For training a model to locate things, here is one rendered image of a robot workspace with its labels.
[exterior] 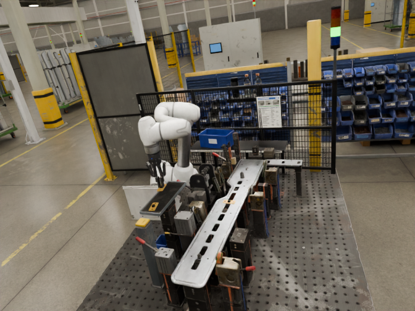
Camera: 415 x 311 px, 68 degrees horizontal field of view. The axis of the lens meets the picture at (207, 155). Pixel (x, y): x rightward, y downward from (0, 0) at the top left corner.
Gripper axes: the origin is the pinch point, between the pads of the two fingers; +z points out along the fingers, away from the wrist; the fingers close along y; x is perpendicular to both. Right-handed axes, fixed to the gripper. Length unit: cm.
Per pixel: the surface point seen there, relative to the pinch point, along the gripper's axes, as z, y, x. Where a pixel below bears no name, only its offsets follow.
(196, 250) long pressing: 26.0, -25.9, 31.0
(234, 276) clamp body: 24, -49, 49
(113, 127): 37, 171, -243
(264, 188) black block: 29, -59, -38
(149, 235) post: 17.6, 0.2, 28.9
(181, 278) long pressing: 26, -23, 50
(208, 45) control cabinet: -25, 111, -721
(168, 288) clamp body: 43, -10, 42
